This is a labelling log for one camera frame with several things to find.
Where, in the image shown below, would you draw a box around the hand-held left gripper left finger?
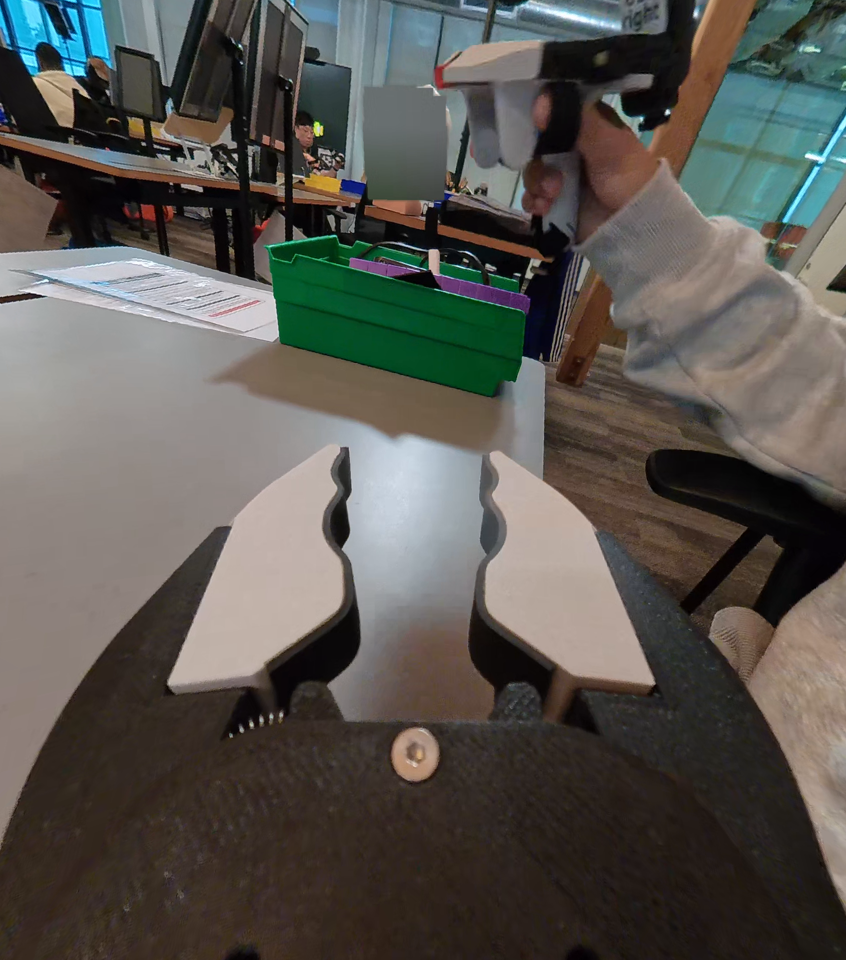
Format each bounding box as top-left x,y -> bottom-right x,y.
166,444 -> 361,710

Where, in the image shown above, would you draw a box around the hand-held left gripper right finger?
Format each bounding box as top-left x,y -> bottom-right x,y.
468,450 -> 657,723

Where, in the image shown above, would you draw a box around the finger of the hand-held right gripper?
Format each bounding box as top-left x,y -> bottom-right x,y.
434,41 -> 553,93

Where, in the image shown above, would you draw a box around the person's right forearm grey sleeve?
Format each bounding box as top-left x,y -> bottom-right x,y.
576,161 -> 846,519

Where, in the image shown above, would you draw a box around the person's right hand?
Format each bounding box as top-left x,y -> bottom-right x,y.
522,91 -> 661,245

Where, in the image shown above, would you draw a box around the black office chair armrest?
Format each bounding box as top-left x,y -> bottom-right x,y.
646,448 -> 846,627

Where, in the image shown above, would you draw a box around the large black monitor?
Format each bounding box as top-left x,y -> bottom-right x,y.
245,0 -> 311,155
170,0 -> 260,127

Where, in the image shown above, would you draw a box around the purple block strip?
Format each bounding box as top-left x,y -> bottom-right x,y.
350,257 -> 530,310

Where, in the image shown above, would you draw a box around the green plastic bin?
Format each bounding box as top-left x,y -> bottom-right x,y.
265,234 -> 532,397

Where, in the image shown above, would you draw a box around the paper sheets in plastic sleeve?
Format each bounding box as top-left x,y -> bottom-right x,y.
12,258 -> 279,342

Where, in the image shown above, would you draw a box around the person's grey sweatshirt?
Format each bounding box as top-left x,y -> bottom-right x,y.
709,480 -> 846,960

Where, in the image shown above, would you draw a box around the small black monitor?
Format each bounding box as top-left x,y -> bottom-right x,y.
114,46 -> 168,123

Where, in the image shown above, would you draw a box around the long wooden desk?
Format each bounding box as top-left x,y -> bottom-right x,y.
0,127 -> 364,279

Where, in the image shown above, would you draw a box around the slanted wooden post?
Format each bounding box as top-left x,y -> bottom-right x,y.
556,0 -> 759,387

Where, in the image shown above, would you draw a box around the black cable loops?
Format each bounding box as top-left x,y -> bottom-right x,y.
370,242 -> 489,273

